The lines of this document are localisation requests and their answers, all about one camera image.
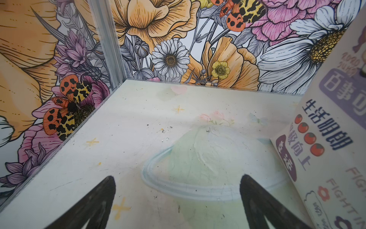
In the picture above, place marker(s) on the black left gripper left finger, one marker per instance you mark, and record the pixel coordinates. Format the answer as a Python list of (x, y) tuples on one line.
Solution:
[(90, 212)]

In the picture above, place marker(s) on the clear plastic round lid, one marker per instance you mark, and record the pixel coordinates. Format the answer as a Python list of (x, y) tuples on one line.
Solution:
[(208, 162)]

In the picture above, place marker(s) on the white printed paper bag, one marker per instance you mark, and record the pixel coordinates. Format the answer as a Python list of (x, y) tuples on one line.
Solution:
[(324, 146)]

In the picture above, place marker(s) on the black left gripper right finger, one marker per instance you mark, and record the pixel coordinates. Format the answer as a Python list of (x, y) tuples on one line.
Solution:
[(261, 208)]

